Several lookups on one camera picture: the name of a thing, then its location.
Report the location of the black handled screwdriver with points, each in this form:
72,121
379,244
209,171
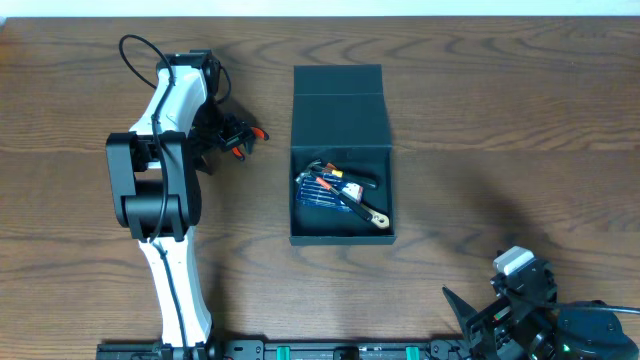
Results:
363,181

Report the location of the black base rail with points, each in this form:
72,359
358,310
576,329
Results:
251,349

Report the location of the blue screwdriver set card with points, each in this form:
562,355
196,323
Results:
313,194

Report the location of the small claw hammer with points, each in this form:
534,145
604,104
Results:
323,185

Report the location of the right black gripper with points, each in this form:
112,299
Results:
504,317

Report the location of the dark green open box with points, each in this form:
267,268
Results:
339,117

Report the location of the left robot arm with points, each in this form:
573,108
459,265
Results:
153,171

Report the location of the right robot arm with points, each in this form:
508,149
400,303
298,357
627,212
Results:
588,330

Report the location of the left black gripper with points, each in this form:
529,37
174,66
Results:
235,136

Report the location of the red handled pliers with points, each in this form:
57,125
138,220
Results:
243,143

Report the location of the orange scraper wooden handle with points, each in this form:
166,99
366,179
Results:
366,213

